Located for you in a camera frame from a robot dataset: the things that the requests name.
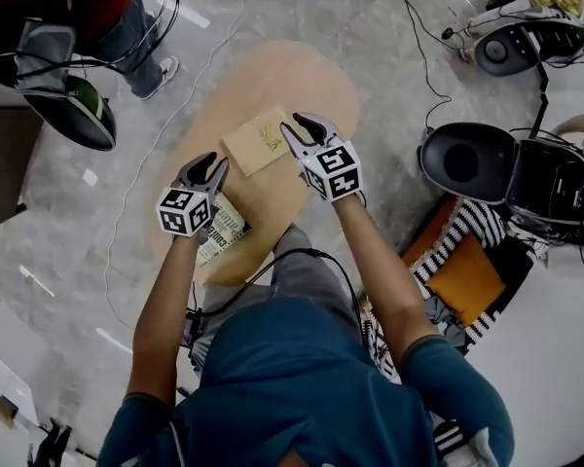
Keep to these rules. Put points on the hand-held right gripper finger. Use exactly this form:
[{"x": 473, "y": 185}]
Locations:
[
  {"x": 323, "y": 132},
  {"x": 296, "y": 144}
]

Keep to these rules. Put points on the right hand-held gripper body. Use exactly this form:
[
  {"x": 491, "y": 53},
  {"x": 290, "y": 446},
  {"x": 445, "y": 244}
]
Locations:
[{"x": 333, "y": 170}]

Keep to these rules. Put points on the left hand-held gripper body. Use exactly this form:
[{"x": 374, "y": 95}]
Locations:
[{"x": 182, "y": 212}]

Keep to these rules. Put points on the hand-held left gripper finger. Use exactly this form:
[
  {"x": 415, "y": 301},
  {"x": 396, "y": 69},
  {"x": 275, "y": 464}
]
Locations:
[
  {"x": 194, "y": 166},
  {"x": 219, "y": 175}
]

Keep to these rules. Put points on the gold hardcover book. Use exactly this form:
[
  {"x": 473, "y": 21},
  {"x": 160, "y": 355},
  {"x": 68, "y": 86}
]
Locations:
[{"x": 250, "y": 146}]

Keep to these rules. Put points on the orange sofa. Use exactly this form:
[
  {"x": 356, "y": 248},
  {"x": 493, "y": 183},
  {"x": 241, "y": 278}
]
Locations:
[{"x": 428, "y": 231}]

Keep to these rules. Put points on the person's left forearm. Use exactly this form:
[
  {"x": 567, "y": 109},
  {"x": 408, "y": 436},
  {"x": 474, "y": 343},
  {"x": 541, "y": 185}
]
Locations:
[{"x": 160, "y": 309}]

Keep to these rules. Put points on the person's right forearm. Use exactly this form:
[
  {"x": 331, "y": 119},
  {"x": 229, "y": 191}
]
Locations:
[{"x": 384, "y": 285}]

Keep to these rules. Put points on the wooden coffee table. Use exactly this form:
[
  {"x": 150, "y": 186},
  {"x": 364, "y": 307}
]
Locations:
[{"x": 282, "y": 81}]

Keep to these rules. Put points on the person's grey trousers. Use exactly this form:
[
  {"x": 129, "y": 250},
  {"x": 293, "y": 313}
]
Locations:
[{"x": 297, "y": 270}]

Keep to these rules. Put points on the black and white striped blanket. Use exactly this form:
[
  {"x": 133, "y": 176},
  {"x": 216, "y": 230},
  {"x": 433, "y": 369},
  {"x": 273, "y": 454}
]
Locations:
[{"x": 477, "y": 222}]

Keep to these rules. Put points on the orange cushion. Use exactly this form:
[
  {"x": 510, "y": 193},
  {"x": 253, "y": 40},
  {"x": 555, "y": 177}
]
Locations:
[{"x": 467, "y": 280}]

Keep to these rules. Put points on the dark wooden cabinet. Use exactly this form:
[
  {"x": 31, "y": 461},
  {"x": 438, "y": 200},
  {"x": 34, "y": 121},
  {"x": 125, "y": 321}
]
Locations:
[{"x": 5, "y": 163}]

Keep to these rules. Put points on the person in teal shirt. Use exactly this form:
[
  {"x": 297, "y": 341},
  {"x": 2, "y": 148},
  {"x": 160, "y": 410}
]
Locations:
[{"x": 297, "y": 397}]

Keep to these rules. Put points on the grey and white rounded backpack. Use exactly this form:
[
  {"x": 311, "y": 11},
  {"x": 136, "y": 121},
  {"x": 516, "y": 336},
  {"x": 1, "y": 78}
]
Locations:
[{"x": 525, "y": 42}]

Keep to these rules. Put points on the round wooden stool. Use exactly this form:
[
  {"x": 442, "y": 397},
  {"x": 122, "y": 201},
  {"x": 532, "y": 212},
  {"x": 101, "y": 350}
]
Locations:
[{"x": 581, "y": 132}]

